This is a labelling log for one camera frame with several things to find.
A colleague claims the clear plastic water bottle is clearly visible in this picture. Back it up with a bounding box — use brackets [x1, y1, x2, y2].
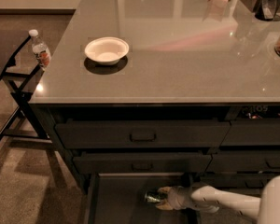
[29, 29, 51, 69]

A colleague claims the black metal chair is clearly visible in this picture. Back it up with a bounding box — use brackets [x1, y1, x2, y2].
[0, 30, 49, 141]

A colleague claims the middle left dark drawer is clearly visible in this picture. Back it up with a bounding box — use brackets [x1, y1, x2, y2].
[73, 152, 211, 174]

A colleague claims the bottom right dark drawer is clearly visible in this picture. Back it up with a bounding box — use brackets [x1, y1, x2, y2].
[200, 174, 274, 189]

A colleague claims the green soda can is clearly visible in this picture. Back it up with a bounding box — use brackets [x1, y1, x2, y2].
[145, 190, 167, 203]

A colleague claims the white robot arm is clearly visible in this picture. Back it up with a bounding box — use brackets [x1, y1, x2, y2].
[156, 176, 280, 224]

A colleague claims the top left dark drawer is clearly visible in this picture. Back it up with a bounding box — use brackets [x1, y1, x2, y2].
[55, 120, 230, 149]

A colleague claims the middle right dark drawer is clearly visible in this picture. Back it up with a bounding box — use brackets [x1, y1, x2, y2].
[206, 151, 280, 173]

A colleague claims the white paper bowl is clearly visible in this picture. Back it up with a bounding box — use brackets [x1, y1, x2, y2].
[84, 37, 130, 65]

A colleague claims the open bottom left drawer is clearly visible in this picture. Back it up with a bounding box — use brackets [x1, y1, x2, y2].
[83, 173, 202, 224]

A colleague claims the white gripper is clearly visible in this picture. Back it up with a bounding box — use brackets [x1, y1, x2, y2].
[156, 186, 195, 211]

